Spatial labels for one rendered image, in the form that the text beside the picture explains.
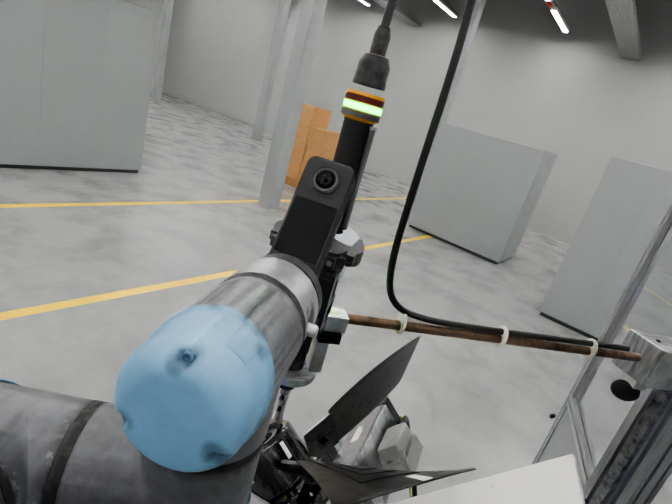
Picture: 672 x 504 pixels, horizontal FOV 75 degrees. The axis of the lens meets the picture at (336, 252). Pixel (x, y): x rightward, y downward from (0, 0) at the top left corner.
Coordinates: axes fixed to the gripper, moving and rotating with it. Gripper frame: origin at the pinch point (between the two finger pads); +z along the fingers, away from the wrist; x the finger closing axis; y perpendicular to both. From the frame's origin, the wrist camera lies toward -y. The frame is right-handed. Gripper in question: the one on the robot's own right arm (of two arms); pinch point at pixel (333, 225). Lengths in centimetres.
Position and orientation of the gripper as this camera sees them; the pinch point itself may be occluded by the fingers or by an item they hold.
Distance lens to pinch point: 53.9
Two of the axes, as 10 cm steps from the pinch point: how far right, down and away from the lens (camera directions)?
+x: 9.4, 3.1, -1.2
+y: -2.6, 9.1, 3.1
